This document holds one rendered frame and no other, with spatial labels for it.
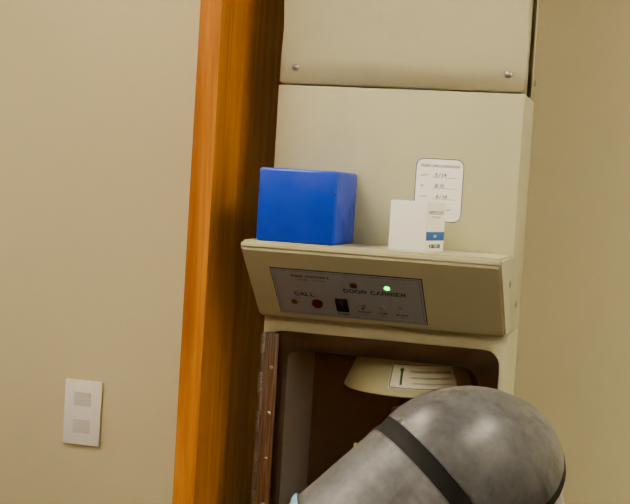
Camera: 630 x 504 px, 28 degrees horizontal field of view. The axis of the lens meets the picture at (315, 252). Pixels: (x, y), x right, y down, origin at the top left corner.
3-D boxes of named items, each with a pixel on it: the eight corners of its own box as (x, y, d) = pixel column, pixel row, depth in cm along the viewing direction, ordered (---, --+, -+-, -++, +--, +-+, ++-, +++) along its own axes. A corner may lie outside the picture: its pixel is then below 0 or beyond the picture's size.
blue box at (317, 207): (279, 238, 163) (283, 169, 163) (353, 243, 161) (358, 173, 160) (254, 240, 154) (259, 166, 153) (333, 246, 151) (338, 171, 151)
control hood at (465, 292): (263, 312, 165) (267, 237, 165) (509, 335, 156) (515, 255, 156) (234, 320, 154) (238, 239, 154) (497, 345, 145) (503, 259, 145)
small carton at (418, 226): (407, 248, 157) (410, 200, 157) (443, 251, 154) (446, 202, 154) (387, 248, 153) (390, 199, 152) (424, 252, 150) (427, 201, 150)
